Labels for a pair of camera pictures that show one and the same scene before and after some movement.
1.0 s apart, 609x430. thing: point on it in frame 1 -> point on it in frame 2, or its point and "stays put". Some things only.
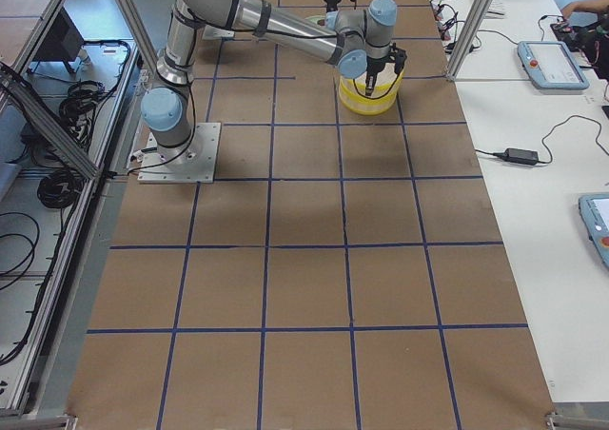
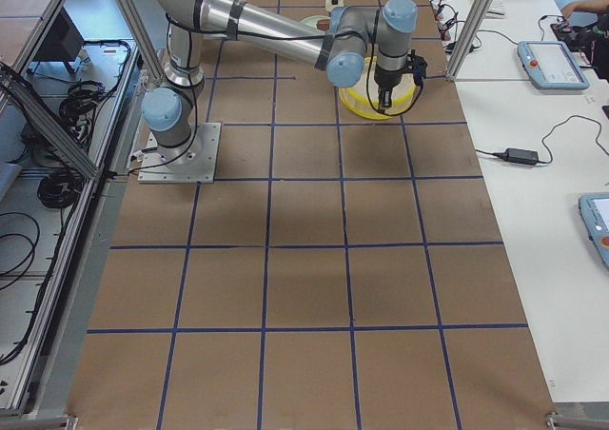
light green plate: [314, 20] stays put
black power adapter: [519, 156] stays put
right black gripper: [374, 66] -> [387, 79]
